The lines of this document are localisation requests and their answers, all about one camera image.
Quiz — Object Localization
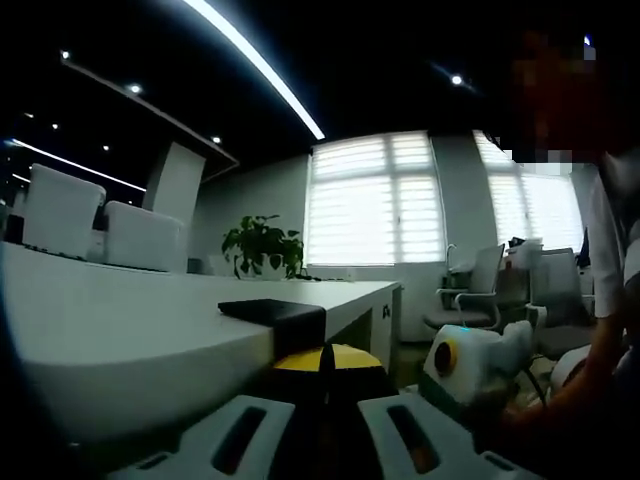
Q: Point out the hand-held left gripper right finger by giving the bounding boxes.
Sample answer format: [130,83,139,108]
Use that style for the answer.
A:
[328,342,546,480]

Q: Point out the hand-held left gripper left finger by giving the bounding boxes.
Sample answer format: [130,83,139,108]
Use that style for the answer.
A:
[106,346,330,480]

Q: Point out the black fixed fixture clamp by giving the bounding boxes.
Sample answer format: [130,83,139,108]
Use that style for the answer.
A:
[217,298,327,362]

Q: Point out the white desk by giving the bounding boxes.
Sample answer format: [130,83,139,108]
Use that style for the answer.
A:
[0,239,404,441]

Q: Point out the white mesh office chair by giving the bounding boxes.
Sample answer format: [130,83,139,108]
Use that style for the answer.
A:
[423,243,507,344]

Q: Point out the person's leg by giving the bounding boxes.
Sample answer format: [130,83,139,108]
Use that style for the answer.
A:
[544,347,594,401]

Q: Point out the grey office chair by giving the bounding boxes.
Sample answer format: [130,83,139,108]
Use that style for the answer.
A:
[523,247,597,362]

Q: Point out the small white box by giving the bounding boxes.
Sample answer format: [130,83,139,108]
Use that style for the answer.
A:
[505,237,545,274]

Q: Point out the dark blue cloth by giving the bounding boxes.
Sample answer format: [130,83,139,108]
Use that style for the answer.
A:
[574,227,595,267]

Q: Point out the white chair back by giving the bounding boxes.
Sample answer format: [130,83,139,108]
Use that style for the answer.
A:
[187,256,236,276]

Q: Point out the green plant in white pot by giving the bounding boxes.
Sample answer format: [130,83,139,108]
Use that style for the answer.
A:
[221,214,306,281]

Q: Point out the white plastic storage bin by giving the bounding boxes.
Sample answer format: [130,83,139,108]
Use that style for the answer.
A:
[22,162,109,259]
[102,199,187,274]

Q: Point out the white square pillar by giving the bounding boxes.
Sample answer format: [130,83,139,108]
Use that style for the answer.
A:
[141,141,207,221]

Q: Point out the round ceiling spotlights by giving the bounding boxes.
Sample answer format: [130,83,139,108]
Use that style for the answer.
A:
[22,47,466,154]

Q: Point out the straight ceiling light strip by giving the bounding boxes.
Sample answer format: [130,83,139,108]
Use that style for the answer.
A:
[9,138,149,192]

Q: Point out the long curved ceiling light strip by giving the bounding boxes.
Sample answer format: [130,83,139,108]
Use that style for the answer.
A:
[182,0,326,140]

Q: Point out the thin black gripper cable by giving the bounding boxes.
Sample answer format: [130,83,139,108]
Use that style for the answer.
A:
[519,367,551,406]

